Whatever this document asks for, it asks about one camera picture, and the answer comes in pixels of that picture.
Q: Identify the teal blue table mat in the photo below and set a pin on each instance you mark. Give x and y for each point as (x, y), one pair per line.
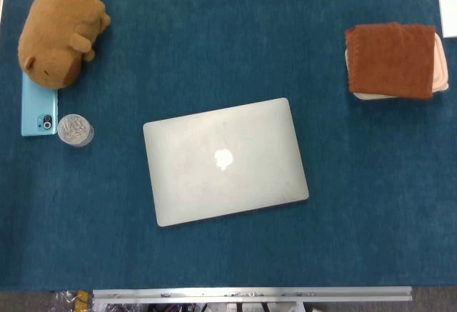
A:
(228, 40)

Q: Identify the light blue smartphone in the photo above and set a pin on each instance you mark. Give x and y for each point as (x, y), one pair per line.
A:
(35, 108)

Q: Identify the aluminium profile rail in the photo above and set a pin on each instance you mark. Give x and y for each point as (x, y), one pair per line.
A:
(250, 293)

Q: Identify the silver laptop computer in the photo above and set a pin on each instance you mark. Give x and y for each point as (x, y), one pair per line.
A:
(200, 190)

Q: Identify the cream plastic lidded container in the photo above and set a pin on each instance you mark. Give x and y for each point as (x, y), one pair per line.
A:
(441, 65)

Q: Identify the clear jar of paper clips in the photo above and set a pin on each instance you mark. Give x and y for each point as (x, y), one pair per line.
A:
(74, 129)

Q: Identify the folded brown towel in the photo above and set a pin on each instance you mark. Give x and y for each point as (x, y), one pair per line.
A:
(389, 58)

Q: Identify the brown capybara plush toy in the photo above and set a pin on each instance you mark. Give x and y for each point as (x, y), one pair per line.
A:
(57, 33)

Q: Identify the clear plastic bag with parts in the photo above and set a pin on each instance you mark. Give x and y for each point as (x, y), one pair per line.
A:
(71, 301)

